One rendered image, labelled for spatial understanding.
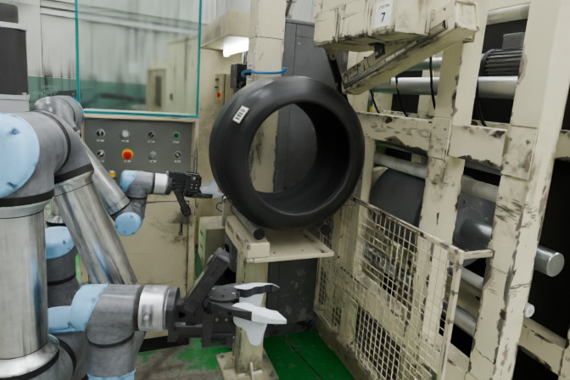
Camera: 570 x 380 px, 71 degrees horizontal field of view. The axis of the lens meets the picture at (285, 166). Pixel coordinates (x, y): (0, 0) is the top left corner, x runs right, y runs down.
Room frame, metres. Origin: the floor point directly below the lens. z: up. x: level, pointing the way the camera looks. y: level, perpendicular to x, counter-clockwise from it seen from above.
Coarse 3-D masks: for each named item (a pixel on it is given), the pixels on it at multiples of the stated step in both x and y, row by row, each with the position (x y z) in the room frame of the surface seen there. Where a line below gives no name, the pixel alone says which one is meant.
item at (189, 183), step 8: (168, 176) 1.38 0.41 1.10; (176, 176) 1.39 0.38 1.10; (184, 176) 1.40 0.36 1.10; (192, 176) 1.41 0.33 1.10; (200, 176) 1.40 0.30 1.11; (168, 184) 1.36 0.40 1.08; (176, 184) 1.39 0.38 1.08; (184, 184) 1.40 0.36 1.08; (192, 184) 1.40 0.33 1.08; (200, 184) 1.42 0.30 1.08; (168, 192) 1.37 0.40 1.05; (184, 192) 1.39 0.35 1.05; (192, 192) 1.39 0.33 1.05
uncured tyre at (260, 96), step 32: (256, 96) 1.41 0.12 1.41; (288, 96) 1.43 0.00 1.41; (320, 96) 1.47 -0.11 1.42; (224, 128) 1.41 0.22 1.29; (256, 128) 1.38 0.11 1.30; (320, 128) 1.79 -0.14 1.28; (352, 128) 1.53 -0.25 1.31; (224, 160) 1.38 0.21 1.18; (320, 160) 1.80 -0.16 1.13; (352, 160) 1.53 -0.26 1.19; (224, 192) 1.44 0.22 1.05; (256, 192) 1.38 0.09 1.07; (288, 192) 1.75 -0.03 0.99; (320, 192) 1.75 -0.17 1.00; (352, 192) 1.57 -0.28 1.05; (288, 224) 1.44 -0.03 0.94
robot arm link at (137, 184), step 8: (128, 176) 1.32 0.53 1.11; (136, 176) 1.33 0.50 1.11; (144, 176) 1.34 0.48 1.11; (152, 176) 1.35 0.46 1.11; (120, 184) 1.31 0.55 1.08; (128, 184) 1.31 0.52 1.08; (136, 184) 1.32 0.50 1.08; (144, 184) 1.33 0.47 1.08; (152, 184) 1.34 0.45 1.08; (128, 192) 1.32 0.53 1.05; (136, 192) 1.32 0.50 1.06; (144, 192) 1.34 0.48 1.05; (152, 192) 1.35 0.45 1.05
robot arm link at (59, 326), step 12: (48, 312) 0.75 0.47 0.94; (60, 312) 0.76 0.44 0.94; (48, 324) 0.70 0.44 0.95; (60, 324) 0.71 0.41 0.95; (60, 336) 0.70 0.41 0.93; (72, 336) 0.71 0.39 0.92; (84, 336) 0.74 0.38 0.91; (72, 348) 0.70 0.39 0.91; (84, 348) 0.73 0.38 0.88; (72, 360) 0.68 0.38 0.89; (84, 360) 0.74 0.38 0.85; (84, 372) 0.74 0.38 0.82
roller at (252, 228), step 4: (232, 208) 1.72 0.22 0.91; (236, 212) 1.66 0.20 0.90; (240, 216) 1.60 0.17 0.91; (240, 220) 1.59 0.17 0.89; (244, 220) 1.54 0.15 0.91; (248, 220) 1.53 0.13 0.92; (244, 224) 1.53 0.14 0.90; (248, 224) 1.50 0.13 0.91; (252, 224) 1.48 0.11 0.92; (256, 224) 1.47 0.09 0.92; (248, 228) 1.48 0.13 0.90; (252, 228) 1.45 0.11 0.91; (256, 228) 1.43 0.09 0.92; (260, 228) 1.43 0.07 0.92; (252, 232) 1.43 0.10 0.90; (256, 232) 1.42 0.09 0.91; (260, 232) 1.42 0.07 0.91; (264, 232) 1.43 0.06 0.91; (256, 236) 1.42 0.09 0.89; (260, 236) 1.42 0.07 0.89; (264, 236) 1.43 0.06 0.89
